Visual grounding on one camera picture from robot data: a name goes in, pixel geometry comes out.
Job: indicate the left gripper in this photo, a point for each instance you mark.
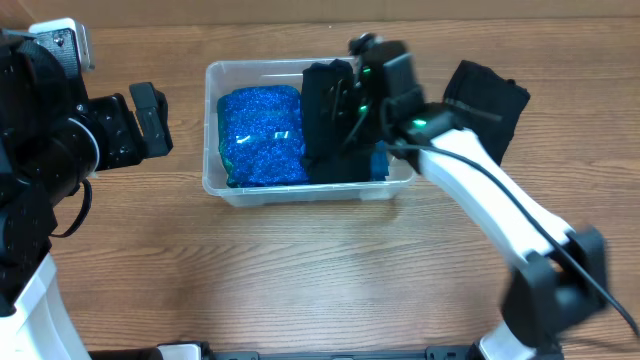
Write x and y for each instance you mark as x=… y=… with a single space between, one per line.
x=128 y=132

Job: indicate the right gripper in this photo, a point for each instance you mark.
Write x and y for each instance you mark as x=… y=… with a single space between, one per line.
x=357 y=76

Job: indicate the small black garment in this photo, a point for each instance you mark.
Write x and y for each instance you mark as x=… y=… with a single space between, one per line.
x=328 y=113

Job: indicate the blue denim jeans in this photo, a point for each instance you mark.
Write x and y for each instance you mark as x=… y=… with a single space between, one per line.
x=379 y=164

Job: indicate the clear plastic storage bin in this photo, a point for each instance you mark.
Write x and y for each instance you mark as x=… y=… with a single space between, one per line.
x=223 y=77

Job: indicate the large black garment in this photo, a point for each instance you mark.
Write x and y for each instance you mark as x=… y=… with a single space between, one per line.
x=494 y=105

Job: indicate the blue sequin garment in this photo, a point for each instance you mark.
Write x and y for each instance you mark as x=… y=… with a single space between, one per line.
x=261 y=143

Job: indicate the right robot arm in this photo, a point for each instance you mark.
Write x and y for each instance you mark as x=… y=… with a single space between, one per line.
x=558 y=274

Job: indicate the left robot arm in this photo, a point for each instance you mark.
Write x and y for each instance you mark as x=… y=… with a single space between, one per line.
x=53 y=138

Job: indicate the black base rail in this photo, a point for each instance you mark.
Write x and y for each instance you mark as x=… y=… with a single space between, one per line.
x=203 y=351

